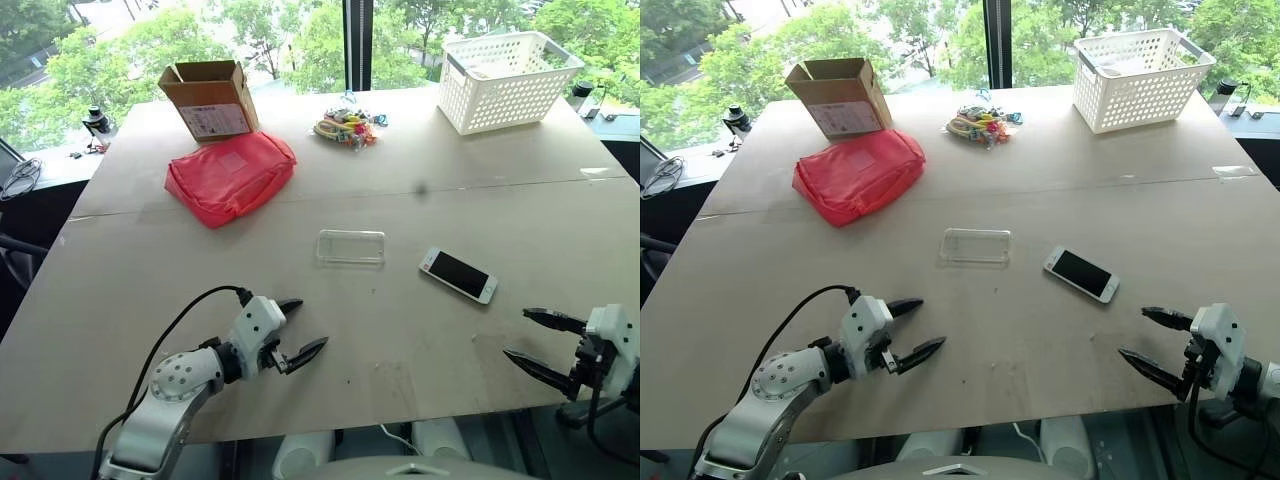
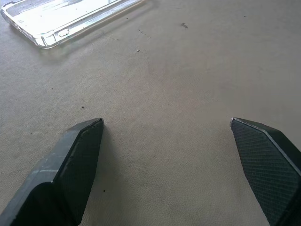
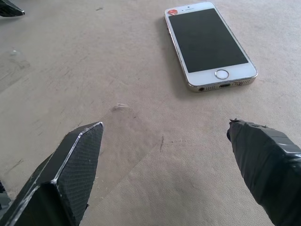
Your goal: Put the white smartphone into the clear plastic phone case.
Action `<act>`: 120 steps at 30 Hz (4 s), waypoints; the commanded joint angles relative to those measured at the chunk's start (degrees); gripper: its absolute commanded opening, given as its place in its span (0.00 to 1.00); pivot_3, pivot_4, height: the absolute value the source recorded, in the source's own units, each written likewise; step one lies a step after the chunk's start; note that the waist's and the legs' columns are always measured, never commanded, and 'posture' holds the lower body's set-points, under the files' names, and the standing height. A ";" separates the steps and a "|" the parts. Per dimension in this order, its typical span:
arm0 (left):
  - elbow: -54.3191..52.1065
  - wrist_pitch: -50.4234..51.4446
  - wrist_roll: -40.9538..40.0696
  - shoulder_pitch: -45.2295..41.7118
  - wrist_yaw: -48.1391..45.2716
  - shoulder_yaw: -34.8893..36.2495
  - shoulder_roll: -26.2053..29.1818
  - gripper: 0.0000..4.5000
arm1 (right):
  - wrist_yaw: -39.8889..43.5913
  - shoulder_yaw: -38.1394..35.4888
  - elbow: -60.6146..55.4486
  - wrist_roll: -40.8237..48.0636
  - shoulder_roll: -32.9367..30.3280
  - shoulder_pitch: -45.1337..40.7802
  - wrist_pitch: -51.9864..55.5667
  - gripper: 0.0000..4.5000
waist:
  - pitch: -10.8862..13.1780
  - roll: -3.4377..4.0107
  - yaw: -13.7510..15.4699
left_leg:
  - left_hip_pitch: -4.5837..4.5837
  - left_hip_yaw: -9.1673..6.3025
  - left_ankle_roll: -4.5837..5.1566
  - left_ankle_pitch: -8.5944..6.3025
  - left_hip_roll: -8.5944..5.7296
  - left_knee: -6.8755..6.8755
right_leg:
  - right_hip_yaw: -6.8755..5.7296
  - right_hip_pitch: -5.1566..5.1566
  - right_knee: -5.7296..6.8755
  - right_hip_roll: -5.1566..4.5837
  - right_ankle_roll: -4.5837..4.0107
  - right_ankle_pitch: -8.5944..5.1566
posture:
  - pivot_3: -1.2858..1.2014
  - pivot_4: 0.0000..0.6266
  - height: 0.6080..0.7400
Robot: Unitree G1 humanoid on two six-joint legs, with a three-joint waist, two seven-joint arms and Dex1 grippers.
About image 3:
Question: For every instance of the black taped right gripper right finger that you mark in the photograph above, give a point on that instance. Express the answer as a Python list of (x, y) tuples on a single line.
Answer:
[(265, 169)]

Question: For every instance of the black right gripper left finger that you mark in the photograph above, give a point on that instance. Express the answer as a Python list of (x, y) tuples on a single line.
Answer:
[(70, 169)]

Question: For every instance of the white smartphone with black screen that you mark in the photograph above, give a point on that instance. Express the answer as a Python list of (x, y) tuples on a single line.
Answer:
[(208, 44)]

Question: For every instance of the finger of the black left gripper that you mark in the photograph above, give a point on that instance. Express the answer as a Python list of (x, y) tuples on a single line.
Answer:
[(10, 8)]

